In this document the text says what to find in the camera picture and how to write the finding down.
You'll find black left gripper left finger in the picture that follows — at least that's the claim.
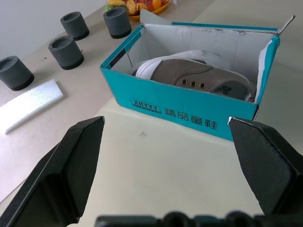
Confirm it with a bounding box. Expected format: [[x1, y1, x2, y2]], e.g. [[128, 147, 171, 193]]
[[0, 115, 106, 227]]

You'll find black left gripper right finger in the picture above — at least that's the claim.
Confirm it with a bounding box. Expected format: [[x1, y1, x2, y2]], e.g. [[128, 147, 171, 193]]
[[227, 116, 303, 216]]

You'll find blue white box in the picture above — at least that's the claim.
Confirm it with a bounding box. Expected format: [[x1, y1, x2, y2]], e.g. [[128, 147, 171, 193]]
[[99, 15, 296, 142]]

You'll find brown canvas child shoe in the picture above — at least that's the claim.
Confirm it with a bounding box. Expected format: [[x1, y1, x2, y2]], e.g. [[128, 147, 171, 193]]
[[131, 58, 252, 102]]

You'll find white foam pad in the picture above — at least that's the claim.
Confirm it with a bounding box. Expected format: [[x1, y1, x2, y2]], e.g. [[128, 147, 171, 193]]
[[0, 79, 65, 135]]

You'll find dark grey round cylinder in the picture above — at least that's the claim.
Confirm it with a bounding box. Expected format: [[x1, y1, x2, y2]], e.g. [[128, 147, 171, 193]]
[[102, 6, 132, 40], [0, 55, 35, 92], [60, 11, 90, 41], [47, 35, 85, 70]]

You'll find bagged colourful toy fruit plate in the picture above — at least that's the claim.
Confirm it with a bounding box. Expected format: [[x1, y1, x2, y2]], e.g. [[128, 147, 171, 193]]
[[104, 0, 171, 17]]

